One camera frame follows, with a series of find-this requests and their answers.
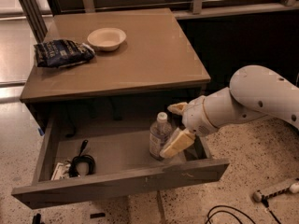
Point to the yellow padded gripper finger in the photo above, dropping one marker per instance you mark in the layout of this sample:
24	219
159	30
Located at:
177	108
178	141

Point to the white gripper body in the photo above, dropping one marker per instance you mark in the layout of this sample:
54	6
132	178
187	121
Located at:
194	116

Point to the clear plastic bottle white cap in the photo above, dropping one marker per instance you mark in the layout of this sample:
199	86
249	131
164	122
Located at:
159	133

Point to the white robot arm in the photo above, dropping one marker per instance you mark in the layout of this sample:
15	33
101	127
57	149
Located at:
254	92

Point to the open grey top drawer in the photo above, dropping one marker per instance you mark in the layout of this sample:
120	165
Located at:
120	148

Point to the grey cabinet with counter top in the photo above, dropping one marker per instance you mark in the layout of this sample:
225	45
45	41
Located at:
155	55

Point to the white packet in drawer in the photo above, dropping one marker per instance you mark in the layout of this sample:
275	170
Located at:
61	171

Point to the white paper bowl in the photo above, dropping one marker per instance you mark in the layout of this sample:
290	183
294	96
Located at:
106	39

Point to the white power strip on floor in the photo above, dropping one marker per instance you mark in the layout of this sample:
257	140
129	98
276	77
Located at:
290	185

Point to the blue snack bag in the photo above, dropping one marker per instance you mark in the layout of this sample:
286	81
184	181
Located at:
62	53

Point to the small black floor bracket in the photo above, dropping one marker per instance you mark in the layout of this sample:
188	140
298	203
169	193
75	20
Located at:
97	215

